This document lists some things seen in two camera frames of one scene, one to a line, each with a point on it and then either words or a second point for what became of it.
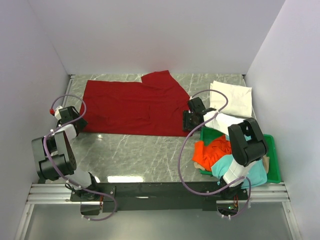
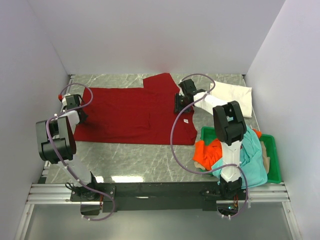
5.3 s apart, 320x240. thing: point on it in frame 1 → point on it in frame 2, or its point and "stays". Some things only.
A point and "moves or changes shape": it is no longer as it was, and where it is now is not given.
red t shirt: x=154 y=107 moves or changes shape
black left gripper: x=82 y=123 → x=85 y=116
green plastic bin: x=273 y=175 stays
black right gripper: x=186 y=125 → x=177 y=107
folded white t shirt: x=240 y=98 stays
